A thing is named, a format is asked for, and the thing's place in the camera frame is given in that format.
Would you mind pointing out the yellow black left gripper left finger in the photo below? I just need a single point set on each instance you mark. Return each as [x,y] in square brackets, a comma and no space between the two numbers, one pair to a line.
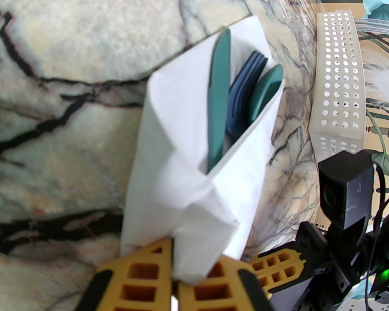
[133,287]

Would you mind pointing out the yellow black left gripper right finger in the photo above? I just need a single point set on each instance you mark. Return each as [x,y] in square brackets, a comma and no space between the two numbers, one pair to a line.
[220,293]

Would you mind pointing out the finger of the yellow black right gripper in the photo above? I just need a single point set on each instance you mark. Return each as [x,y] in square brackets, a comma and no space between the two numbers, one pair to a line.
[296,259]
[300,275]

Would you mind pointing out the white paper napkin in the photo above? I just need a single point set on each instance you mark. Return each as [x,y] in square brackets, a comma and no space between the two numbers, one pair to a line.
[181,190]

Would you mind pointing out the dark blue plastic fork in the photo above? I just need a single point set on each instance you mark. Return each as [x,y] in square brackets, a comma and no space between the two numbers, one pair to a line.
[240,102]

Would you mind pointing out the teal plastic knife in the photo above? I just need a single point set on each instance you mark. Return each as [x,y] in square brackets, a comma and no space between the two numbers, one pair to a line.
[218,102]

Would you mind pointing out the white perforated plastic basket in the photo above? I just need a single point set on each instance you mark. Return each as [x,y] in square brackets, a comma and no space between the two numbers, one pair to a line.
[359,109]

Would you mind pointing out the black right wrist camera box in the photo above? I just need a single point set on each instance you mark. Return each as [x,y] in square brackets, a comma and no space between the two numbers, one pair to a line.
[350,186]

